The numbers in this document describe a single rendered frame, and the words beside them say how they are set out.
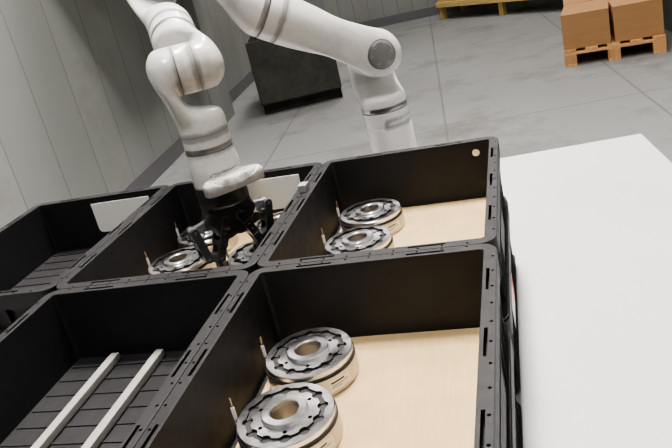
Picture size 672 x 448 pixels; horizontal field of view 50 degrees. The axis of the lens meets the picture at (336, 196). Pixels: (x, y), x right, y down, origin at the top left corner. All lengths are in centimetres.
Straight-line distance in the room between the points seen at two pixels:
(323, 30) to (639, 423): 82
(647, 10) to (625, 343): 475
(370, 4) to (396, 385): 942
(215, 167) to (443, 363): 43
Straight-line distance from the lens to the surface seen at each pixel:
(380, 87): 142
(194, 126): 102
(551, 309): 113
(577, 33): 568
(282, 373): 80
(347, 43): 133
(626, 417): 93
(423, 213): 120
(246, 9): 129
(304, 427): 72
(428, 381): 79
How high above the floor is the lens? 129
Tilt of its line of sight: 20 degrees down
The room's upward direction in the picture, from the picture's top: 13 degrees counter-clockwise
